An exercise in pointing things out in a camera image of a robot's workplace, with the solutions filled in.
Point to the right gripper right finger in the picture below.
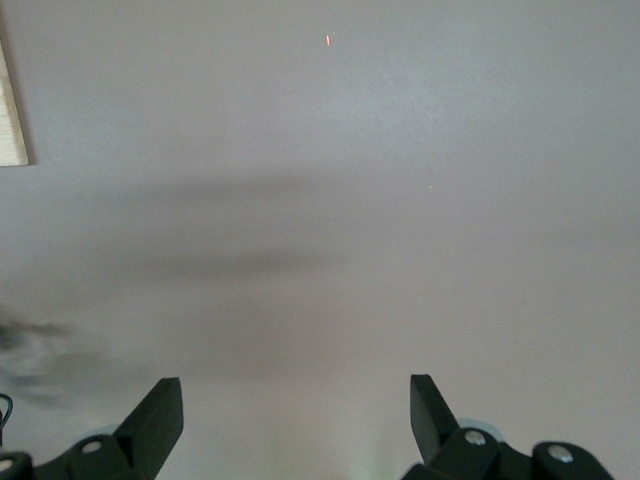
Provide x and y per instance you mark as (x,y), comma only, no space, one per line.
(450,450)

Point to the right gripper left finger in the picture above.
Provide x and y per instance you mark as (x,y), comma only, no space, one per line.
(140,440)

